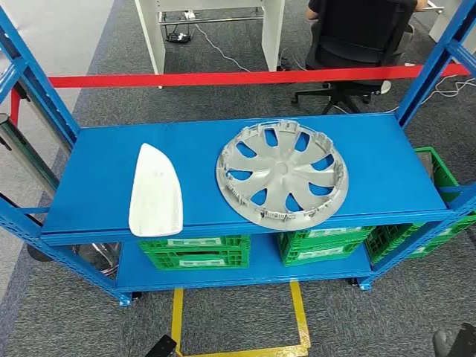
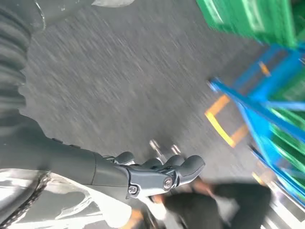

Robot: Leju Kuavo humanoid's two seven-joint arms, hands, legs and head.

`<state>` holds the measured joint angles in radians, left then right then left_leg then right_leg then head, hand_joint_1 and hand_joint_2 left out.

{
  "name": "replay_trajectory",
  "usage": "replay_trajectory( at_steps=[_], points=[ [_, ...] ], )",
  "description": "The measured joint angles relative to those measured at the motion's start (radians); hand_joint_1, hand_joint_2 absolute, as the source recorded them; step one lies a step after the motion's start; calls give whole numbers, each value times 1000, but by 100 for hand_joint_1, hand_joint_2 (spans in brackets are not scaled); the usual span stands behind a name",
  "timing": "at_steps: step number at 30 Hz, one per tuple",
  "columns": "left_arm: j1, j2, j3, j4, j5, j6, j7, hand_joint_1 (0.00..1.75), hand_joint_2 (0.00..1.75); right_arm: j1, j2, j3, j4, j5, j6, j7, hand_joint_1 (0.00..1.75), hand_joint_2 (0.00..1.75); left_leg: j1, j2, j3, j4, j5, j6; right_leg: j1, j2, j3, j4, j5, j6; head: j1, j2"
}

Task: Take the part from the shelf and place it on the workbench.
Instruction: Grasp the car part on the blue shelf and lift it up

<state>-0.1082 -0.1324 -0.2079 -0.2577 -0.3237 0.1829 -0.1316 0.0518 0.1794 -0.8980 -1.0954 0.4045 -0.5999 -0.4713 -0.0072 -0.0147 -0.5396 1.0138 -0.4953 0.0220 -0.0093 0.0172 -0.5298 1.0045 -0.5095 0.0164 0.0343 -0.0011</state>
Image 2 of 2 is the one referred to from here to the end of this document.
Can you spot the green plastic crate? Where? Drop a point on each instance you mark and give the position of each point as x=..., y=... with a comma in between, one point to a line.
x=291, y=90
x=238, y=15

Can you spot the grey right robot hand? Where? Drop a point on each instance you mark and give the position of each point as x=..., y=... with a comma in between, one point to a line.
x=71, y=164

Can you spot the person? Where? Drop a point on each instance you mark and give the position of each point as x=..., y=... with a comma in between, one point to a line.
x=238, y=205

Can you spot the blue metal shelf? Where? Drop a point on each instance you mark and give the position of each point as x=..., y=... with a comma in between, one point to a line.
x=250, y=104

